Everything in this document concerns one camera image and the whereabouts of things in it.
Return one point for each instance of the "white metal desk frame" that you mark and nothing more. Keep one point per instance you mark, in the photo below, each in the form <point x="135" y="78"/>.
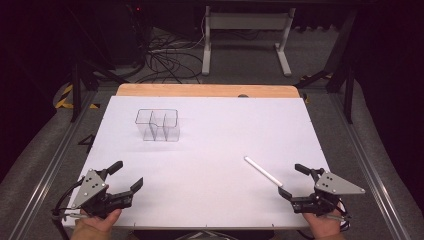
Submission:
<point x="245" y="21"/>

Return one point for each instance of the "black metal stand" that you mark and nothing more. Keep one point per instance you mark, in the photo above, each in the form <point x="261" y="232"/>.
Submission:
<point x="346" y="73"/>
<point x="76" y="90"/>

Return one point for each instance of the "clear acrylic organizer box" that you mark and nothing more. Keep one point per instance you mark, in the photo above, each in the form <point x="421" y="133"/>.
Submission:
<point x="156" y="125"/>

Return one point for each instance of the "person's left hand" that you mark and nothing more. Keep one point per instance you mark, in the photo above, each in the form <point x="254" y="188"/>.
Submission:
<point x="95" y="228"/>

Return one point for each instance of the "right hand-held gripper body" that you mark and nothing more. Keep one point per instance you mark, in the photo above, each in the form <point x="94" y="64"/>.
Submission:
<point x="335" y="186"/>

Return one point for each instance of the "person's right hand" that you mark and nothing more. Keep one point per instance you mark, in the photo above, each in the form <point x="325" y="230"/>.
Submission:
<point x="325" y="226"/>

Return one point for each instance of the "yellow black hazard tape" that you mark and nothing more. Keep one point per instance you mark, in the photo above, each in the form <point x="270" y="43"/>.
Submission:
<point x="65" y="96"/>

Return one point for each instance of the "aluminium floor rail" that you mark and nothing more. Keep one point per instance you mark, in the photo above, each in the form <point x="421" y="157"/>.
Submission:
<point x="366" y="166"/>
<point x="50" y="166"/>

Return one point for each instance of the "black table bracket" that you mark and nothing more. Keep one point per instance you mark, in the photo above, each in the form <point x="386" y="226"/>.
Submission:
<point x="87" y="142"/>

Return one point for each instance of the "white pen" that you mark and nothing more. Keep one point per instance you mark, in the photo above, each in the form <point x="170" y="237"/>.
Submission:
<point x="263" y="171"/>

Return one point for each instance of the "dark equipment cabinet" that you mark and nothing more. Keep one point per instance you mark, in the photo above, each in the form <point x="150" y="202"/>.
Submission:
<point x="128" y="33"/>

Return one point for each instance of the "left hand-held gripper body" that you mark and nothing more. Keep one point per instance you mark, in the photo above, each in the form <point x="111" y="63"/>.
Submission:
<point x="89" y="188"/>

